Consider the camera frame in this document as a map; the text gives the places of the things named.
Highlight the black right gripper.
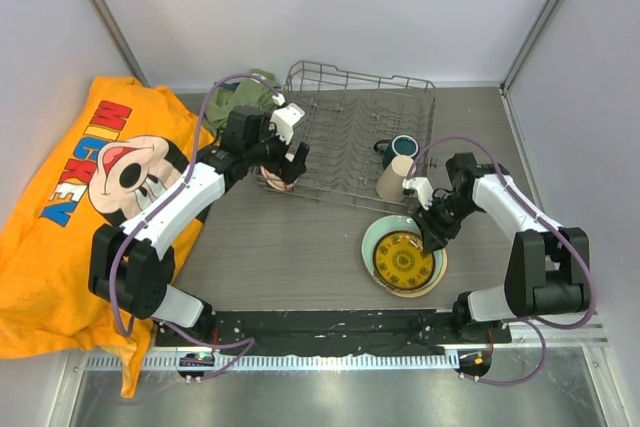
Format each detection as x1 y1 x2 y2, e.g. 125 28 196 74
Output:
412 193 480 255

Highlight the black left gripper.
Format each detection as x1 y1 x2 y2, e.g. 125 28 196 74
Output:
245 113 308 184

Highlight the yellow patterned small plate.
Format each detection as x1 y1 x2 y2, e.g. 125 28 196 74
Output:
372 231 436 291

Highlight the light green flower plate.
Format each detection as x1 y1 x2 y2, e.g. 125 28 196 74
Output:
361 215 421 285

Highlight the white red patterned bowl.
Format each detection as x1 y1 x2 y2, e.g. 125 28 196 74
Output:
260 166 295 192

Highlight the cream bird painted plate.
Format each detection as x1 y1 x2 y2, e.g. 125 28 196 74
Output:
367 250 448 298

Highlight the beige paper cup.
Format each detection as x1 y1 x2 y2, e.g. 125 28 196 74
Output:
376 155 413 202

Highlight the dark green mug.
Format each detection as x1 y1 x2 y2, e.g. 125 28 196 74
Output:
373 135 420 168

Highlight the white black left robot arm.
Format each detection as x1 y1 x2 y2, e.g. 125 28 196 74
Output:
88 103 310 346

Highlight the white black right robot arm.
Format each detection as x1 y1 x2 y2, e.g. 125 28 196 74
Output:
402 153 594 342

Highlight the green crumpled cloth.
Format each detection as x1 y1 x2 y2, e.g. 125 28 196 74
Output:
202 78 275 134

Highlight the orange Mickey t-shirt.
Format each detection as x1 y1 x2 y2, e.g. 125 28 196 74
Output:
1 77 214 398

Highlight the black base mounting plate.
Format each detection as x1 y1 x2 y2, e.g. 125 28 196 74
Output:
153 307 513 354

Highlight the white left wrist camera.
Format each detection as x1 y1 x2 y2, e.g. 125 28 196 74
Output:
269 94 305 145

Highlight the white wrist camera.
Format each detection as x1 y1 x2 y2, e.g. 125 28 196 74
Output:
402 177 434 211
269 94 305 145

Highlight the grey wire dish rack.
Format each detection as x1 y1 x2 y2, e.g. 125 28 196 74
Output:
284 60 437 214

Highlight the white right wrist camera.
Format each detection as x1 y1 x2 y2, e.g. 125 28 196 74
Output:
402 177 434 211

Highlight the white slotted cable duct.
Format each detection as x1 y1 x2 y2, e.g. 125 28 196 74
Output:
141 350 459 372

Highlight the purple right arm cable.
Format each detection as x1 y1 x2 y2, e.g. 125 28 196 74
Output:
409 135 598 386

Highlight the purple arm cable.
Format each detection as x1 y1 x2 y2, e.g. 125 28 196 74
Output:
409 135 598 386
109 72 286 392

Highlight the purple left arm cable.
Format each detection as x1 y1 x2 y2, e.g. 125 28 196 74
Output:
109 72 286 392

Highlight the grey aluminium frame post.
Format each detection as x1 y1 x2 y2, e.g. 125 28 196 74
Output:
88 0 149 87

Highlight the right aluminium frame post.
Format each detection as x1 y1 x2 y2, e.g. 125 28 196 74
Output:
499 0 594 94

